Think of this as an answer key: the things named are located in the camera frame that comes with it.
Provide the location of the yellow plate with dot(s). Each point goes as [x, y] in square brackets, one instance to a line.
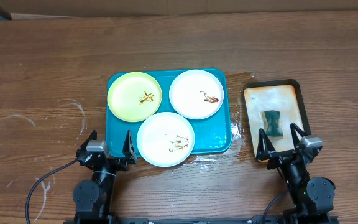
[134, 96]

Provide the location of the teal plastic tray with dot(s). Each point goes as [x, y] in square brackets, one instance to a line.
[212, 135]

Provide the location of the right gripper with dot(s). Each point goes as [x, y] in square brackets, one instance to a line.
[264, 152]

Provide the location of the black tray with soapy water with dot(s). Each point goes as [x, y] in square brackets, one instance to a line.
[279, 95]

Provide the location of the white plate with brown sauce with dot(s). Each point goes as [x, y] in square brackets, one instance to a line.
[196, 94]

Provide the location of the white plate with crumbs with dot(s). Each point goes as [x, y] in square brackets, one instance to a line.
[165, 139]

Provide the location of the green yellow sponge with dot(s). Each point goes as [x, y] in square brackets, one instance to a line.
[272, 127]

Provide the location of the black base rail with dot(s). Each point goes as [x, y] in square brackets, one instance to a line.
[254, 220]

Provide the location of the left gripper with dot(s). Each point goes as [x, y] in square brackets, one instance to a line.
[129, 158]

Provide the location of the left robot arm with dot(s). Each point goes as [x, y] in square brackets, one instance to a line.
[93, 197]

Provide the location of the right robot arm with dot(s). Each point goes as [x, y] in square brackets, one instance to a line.
[312, 197]

